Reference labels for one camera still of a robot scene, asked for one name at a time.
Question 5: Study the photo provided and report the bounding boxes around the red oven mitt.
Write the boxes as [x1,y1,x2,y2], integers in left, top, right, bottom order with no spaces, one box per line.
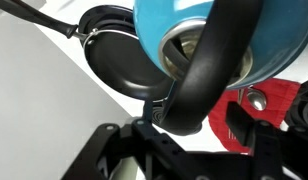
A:
[208,78,302,154]

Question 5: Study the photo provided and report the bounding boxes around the blue kettle with black handle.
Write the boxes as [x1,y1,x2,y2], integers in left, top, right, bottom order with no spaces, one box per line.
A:
[132,0,308,136]

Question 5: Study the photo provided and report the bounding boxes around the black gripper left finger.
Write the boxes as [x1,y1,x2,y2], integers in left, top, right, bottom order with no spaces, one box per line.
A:
[60,99,196,180]

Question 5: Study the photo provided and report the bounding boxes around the black coil stove burner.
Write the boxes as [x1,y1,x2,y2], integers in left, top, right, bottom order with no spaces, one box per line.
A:
[78,4,136,35]
[284,78,308,135]

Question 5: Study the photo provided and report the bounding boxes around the black frying pan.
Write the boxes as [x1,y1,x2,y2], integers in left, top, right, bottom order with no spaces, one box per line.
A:
[0,0,177,101]

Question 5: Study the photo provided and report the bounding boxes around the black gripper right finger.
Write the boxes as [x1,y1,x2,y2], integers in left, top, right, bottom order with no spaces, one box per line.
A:
[225,101,286,180]

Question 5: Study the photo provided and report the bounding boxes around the white electric stove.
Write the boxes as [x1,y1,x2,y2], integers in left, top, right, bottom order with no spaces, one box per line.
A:
[33,0,308,158]

